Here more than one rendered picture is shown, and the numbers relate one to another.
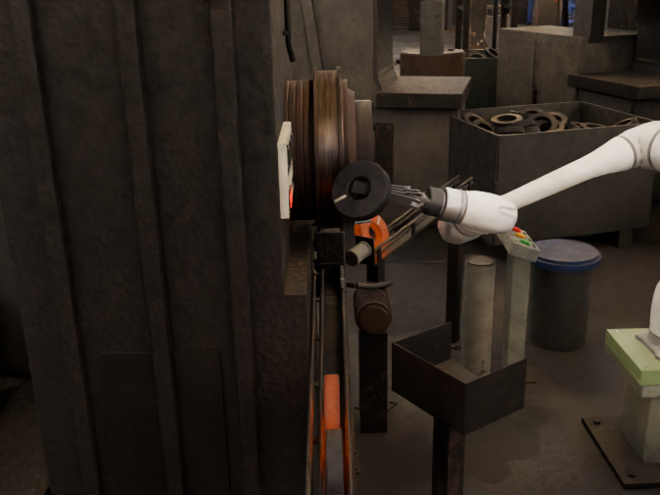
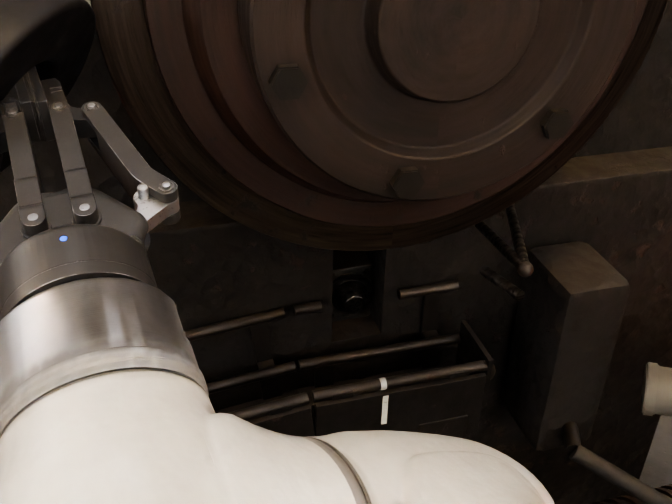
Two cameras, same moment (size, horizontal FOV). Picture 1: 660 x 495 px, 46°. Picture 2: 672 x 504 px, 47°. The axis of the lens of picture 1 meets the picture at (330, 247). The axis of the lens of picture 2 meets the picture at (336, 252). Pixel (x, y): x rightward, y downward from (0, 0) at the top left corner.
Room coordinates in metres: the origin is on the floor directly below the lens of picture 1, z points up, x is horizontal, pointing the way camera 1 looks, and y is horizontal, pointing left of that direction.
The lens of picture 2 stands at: (1.99, -0.60, 1.25)
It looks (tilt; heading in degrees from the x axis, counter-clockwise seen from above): 32 degrees down; 73
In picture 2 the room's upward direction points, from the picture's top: 1 degrees clockwise
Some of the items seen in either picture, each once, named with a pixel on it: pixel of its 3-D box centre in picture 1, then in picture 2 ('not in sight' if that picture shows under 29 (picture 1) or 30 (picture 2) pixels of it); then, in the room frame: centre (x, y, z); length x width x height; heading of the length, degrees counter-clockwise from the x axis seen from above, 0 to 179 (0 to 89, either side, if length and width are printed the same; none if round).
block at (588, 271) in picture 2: (329, 262); (558, 346); (2.45, 0.00, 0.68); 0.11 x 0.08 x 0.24; 90
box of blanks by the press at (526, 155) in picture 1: (540, 174); not in sight; (4.66, -1.30, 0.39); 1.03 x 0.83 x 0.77; 105
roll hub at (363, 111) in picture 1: (364, 149); (445, 8); (2.21, -0.11, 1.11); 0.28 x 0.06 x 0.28; 0
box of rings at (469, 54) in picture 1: (476, 87); not in sight; (8.21, -1.57, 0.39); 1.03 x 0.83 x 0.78; 80
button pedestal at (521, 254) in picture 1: (516, 304); not in sight; (2.89, -0.75, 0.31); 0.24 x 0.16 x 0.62; 0
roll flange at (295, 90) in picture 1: (302, 150); not in sight; (2.21, 0.07, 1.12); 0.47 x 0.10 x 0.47; 0
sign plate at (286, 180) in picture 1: (286, 167); not in sight; (1.87, 0.10, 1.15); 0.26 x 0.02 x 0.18; 0
